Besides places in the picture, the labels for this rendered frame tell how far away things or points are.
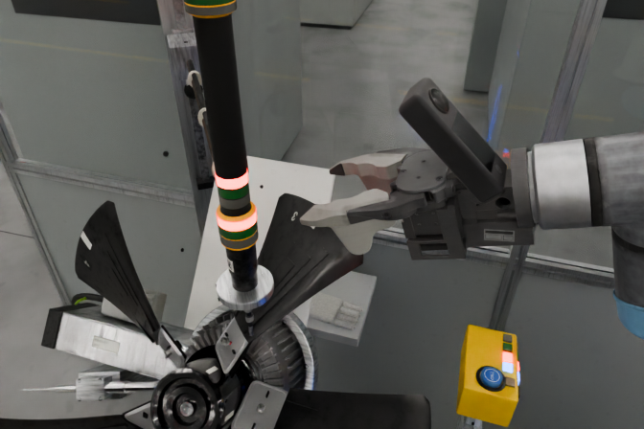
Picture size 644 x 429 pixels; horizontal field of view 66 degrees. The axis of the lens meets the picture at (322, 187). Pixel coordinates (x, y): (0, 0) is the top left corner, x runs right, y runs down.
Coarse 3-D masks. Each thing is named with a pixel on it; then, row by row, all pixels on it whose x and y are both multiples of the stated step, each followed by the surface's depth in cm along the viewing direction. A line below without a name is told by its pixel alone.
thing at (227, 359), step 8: (232, 320) 82; (232, 328) 81; (224, 336) 82; (232, 336) 80; (240, 336) 78; (216, 344) 82; (232, 344) 78; (240, 344) 76; (224, 352) 78; (232, 352) 77; (240, 352) 75; (224, 360) 77; (232, 360) 75; (224, 368) 76
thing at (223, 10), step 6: (186, 6) 41; (222, 6) 40; (228, 6) 41; (234, 6) 41; (192, 12) 41; (198, 12) 40; (204, 12) 40; (210, 12) 40; (216, 12) 40; (222, 12) 41; (228, 12) 41
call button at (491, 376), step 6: (486, 372) 94; (492, 372) 94; (498, 372) 94; (480, 378) 94; (486, 378) 93; (492, 378) 93; (498, 378) 93; (486, 384) 93; (492, 384) 92; (498, 384) 92
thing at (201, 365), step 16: (208, 352) 84; (176, 368) 75; (192, 368) 73; (208, 368) 75; (240, 368) 82; (256, 368) 83; (160, 384) 74; (176, 384) 74; (192, 384) 73; (208, 384) 72; (224, 384) 74; (240, 384) 78; (160, 400) 74; (176, 400) 74; (192, 400) 73; (208, 400) 73; (224, 400) 72; (240, 400) 77; (160, 416) 74; (176, 416) 73; (192, 416) 73; (208, 416) 72; (224, 416) 72
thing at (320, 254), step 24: (288, 216) 83; (264, 240) 86; (288, 240) 80; (312, 240) 76; (336, 240) 74; (264, 264) 82; (288, 264) 77; (312, 264) 74; (336, 264) 72; (360, 264) 71; (288, 288) 74; (312, 288) 72; (240, 312) 81; (264, 312) 75; (288, 312) 72
